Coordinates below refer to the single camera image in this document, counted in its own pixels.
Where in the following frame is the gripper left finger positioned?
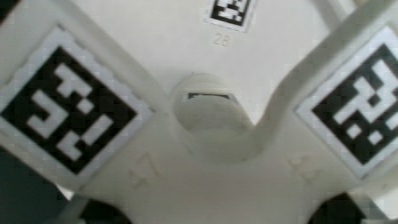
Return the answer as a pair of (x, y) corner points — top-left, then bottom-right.
(55, 194), (135, 224)

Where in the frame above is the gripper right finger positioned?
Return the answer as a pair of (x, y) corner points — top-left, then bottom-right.
(307, 188), (398, 224)

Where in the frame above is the white cross table base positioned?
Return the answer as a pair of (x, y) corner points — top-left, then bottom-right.
(0, 0), (398, 224)

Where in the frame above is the white table leg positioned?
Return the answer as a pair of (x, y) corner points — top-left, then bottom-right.
(172, 73), (254, 136)

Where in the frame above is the white round table top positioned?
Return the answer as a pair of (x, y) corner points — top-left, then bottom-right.
(69, 0), (398, 126)

